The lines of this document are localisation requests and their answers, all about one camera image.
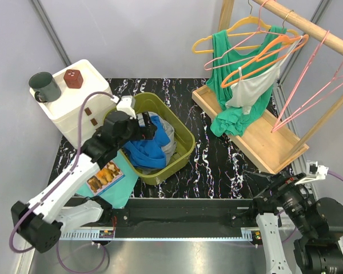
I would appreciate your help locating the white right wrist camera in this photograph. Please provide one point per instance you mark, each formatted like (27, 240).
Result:
(314, 172)

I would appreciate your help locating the dark red cube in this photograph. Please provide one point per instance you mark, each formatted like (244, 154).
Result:
(73, 78)

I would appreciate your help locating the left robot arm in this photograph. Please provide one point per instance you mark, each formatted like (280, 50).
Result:
(44, 219)

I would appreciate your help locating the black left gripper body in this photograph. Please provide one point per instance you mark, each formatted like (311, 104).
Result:
(145, 132)

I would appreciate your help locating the orange plastic hanger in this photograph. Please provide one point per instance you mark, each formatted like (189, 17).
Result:
(263, 54)

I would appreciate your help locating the olive green plastic basket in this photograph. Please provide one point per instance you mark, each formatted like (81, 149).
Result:
(185, 141)

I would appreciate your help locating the blue tank top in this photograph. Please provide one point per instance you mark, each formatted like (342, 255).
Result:
(134, 149)

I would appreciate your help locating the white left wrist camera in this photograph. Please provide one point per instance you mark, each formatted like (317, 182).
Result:
(125, 104)

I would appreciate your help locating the wooden clothes rack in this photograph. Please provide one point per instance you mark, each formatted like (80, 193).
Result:
(272, 151)

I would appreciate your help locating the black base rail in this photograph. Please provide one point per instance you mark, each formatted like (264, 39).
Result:
(234, 213)

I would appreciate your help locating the white cable duct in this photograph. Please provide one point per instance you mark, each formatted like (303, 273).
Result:
(104, 234)

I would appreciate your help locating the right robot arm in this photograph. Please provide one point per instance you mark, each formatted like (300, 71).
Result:
(320, 223)

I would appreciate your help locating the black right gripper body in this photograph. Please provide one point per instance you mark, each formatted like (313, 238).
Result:
(286, 192)

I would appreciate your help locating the light grey tank top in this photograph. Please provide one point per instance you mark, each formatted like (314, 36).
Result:
(246, 92)

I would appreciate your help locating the dark green mug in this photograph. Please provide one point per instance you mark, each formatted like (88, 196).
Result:
(45, 88)

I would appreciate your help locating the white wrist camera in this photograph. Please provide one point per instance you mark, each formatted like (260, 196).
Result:
(314, 172)
(125, 104)

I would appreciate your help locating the white drawer unit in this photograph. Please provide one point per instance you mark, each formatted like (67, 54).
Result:
(78, 112)

